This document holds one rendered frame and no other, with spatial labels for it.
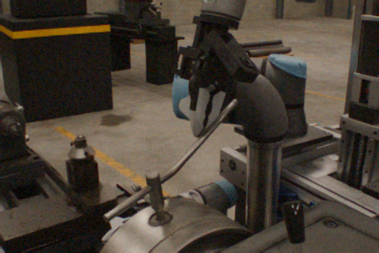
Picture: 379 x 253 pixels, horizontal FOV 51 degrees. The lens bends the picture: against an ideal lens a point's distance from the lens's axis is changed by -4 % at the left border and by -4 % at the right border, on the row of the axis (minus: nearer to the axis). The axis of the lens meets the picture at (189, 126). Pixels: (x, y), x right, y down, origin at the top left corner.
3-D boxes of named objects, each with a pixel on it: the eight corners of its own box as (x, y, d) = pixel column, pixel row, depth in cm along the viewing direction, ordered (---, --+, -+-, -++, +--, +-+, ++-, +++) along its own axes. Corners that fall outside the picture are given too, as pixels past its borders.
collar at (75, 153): (100, 156, 120) (99, 146, 119) (74, 162, 115) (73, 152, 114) (88, 148, 126) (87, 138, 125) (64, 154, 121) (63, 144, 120)
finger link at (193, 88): (202, 110, 73) (213, 62, 72) (208, 112, 72) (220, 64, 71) (181, 107, 70) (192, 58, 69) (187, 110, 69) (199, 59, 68)
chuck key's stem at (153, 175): (163, 238, 66) (152, 178, 61) (154, 234, 68) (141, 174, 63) (172, 231, 68) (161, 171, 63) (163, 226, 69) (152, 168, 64)
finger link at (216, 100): (194, 131, 79) (205, 83, 78) (214, 140, 75) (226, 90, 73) (181, 129, 77) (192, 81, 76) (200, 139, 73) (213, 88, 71)
